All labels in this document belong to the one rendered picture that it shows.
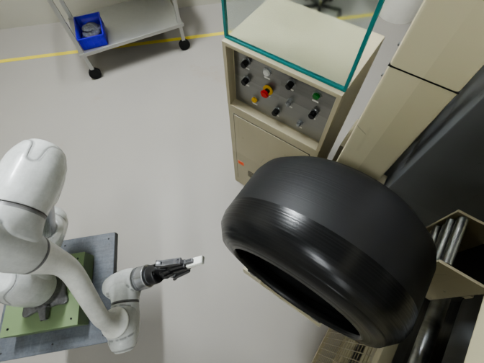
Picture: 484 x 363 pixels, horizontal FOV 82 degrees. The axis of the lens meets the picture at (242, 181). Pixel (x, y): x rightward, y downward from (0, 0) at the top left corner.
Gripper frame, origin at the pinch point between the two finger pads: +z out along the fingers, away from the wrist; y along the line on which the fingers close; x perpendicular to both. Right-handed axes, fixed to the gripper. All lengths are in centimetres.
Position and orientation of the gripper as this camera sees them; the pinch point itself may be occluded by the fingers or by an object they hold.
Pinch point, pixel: (194, 261)
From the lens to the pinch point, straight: 108.1
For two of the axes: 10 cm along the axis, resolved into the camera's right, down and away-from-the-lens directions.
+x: 0.4, 6.9, -7.2
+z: 9.0, -3.4, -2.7
